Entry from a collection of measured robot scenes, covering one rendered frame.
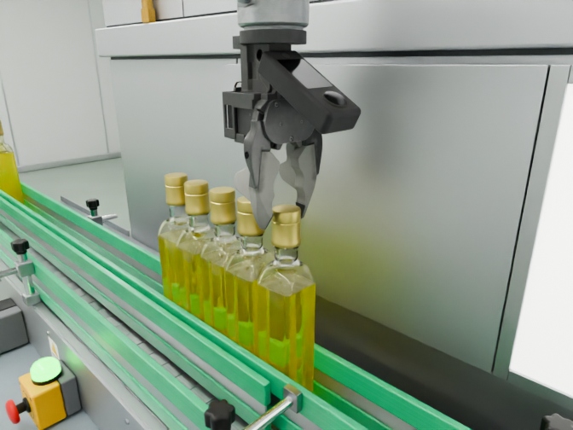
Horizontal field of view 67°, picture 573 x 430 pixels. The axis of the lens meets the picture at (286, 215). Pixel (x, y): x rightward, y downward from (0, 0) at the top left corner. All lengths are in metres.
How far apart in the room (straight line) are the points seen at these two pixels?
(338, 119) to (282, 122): 0.08
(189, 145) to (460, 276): 0.58
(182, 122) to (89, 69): 5.87
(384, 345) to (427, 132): 0.33
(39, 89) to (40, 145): 0.71
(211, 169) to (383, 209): 0.40
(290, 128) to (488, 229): 0.24
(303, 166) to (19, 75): 6.07
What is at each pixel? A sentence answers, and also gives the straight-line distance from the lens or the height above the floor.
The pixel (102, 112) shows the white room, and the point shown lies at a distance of 6.84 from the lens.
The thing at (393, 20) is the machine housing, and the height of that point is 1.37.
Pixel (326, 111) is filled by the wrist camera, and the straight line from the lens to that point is 0.41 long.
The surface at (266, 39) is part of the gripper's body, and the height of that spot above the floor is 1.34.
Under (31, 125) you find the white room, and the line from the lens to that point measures 6.53.
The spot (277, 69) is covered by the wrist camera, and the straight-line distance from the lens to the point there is 0.45.
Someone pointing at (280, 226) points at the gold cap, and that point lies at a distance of 0.50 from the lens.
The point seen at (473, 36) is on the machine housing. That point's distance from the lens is 0.51.
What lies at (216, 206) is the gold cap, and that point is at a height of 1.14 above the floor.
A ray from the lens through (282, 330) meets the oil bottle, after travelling 0.54.
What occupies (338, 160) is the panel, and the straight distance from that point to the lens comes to 0.59.
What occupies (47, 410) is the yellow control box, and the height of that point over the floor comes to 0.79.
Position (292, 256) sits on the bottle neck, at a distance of 0.52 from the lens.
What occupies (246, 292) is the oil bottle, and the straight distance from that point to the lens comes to 0.56.
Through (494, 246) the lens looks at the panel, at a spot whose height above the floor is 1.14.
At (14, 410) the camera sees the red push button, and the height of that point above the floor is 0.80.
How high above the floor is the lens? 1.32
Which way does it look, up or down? 19 degrees down
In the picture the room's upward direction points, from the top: straight up
